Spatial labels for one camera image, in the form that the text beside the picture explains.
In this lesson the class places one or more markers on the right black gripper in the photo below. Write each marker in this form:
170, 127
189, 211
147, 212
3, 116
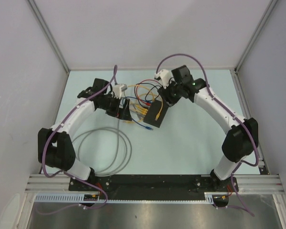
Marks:
165, 93

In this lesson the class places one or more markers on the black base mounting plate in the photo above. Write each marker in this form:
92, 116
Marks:
194, 183

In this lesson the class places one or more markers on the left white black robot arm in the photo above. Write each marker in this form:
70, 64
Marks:
55, 148

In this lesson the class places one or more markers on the white slotted cable duct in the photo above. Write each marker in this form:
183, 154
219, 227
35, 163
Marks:
75, 198

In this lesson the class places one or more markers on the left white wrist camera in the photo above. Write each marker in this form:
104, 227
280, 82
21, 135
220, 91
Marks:
118, 90

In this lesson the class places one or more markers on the aluminium frame rail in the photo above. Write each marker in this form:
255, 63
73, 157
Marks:
248, 184

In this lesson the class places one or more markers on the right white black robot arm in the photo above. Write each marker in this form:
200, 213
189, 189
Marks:
241, 134

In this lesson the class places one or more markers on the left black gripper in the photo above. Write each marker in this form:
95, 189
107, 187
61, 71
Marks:
124, 113

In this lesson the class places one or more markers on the black network switch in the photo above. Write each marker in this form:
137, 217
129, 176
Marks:
153, 111

